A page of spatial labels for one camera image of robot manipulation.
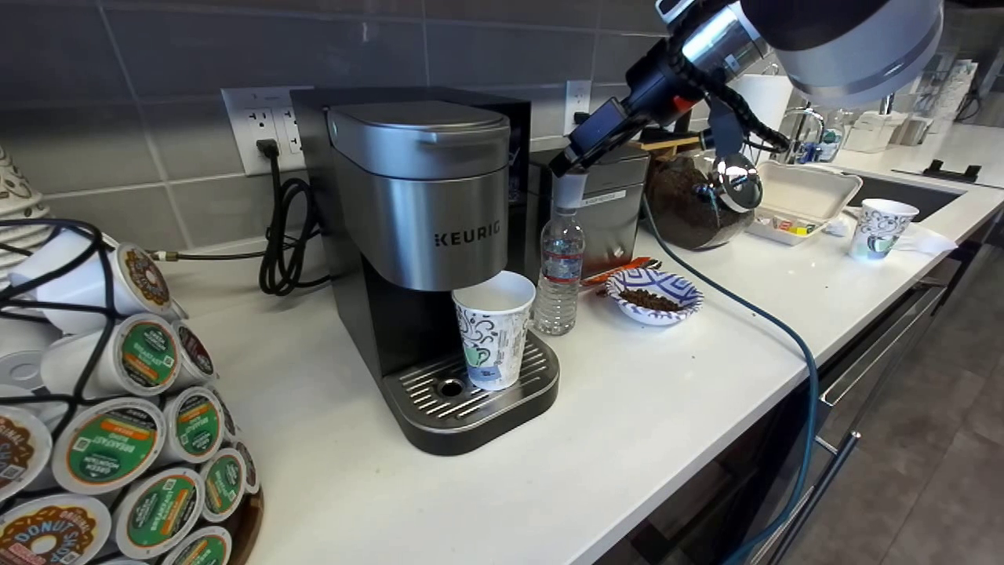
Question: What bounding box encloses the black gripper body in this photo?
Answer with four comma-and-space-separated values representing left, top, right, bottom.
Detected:
549, 41, 702, 177

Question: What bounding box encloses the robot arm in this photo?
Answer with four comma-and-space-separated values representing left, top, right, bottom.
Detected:
549, 0, 944, 177

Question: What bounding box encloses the stainless steel bin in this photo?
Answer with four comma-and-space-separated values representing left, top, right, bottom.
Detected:
523, 145, 649, 272

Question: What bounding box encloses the silver Keurig coffee machine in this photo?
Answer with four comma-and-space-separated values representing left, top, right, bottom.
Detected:
291, 89, 559, 454

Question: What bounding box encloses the brown lid coffee pod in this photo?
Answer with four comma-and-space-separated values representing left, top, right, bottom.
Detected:
39, 242, 178, 325

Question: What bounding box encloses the green lid coffee pod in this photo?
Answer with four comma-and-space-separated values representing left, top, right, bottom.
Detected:
113, 469, 204, 558
163, 386, 224, 464
49, 400, 167, 496
39, 314, 181, 400

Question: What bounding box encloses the clear plastic water bottle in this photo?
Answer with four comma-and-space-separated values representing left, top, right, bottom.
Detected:
533, 172, 586, 335

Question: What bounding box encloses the blue patterned small dish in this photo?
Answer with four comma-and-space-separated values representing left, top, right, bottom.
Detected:
604, 266, 700, 329

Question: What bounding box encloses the patterned paper cup on machine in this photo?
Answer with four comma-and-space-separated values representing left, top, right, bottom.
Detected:
450, 271, 535, 392

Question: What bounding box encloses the blue cable over counter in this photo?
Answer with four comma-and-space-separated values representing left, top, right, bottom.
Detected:
637, 192, 823, 565

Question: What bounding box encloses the black machine power cord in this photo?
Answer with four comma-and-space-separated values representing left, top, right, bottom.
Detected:
154, 136, 339, 300

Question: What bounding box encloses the white wall outlet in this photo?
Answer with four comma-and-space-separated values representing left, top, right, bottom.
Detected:
220, 86, 305, 172

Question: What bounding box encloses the black wire pod carousel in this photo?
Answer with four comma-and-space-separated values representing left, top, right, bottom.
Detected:
0, 219, 264, 565

